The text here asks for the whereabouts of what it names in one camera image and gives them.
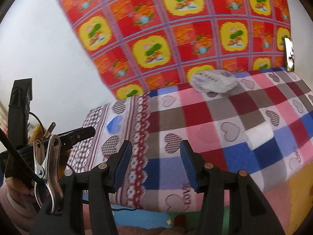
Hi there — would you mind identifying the person's left hand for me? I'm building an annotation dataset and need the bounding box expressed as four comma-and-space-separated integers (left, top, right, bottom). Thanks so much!
4, 175, 37, 199

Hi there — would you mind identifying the checkered heart blanket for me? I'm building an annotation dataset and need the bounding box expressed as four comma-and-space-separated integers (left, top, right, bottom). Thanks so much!
66, 66, 313, 212

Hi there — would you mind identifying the red floral wall cloth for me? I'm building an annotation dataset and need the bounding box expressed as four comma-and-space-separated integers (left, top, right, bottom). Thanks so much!
54, 0, 292, 99

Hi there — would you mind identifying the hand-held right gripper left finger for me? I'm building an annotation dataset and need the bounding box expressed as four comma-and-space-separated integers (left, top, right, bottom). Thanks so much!
29, 140, 133, 235

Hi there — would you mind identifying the white towel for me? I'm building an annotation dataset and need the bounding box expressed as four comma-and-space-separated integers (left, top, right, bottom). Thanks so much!
245, 123, 274, 150

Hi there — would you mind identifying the smartphone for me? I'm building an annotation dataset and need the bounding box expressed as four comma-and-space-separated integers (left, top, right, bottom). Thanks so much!
284, 37, 296, 72

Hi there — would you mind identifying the person's left forearm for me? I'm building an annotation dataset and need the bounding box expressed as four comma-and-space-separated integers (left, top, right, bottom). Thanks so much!
0, 183, 47, 235

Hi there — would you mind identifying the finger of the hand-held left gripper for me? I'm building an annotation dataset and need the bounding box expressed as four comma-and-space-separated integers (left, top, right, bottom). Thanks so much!
57, 127, 96, 145

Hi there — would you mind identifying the brown cardboard box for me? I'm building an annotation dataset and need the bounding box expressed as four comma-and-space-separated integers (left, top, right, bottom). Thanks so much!
27, 124, 49, 142

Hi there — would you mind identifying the colourful foam floor mat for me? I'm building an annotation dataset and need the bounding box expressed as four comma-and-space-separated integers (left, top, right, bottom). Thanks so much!
83, 162, 313, 235

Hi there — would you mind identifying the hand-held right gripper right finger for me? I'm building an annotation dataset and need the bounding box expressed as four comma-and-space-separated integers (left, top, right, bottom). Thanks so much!
180, 139, 285, 235

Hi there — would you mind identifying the white blue-printed plastic bag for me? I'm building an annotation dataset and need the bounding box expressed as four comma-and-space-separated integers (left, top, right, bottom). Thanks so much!
190, 70, 239, 94

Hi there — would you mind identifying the metal spring clip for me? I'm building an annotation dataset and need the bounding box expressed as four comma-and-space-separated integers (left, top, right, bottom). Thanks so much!
44, 122, 56, 137
34, 135, 64, 214

